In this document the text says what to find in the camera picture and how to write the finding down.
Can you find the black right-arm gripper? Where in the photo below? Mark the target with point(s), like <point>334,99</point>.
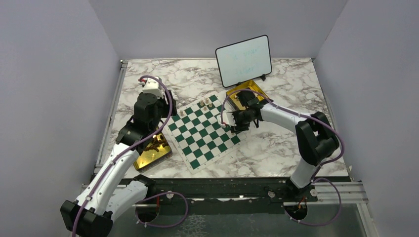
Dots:
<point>238,128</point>

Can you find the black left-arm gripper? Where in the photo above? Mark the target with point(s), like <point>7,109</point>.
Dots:
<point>168,107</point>

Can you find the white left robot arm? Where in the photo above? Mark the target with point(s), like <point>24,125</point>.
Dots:
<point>94,211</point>

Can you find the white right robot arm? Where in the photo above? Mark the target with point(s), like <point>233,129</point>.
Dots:
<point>316,139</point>

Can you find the gold tin with white pieces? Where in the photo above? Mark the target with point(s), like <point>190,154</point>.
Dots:
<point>239,100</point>

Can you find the gold tin with dark pieces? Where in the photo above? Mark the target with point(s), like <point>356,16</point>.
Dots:
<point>156,152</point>

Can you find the green white chess mat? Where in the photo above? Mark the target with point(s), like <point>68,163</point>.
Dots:
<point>198,138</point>

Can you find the small whiteboard with stand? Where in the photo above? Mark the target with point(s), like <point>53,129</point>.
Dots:
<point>244,60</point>

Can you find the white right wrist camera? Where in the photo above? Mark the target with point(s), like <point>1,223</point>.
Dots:
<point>225,119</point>

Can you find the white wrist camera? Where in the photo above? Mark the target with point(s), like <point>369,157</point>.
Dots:
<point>152,86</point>
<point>225,119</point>

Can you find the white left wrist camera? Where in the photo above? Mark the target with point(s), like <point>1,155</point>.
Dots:
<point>152,86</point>

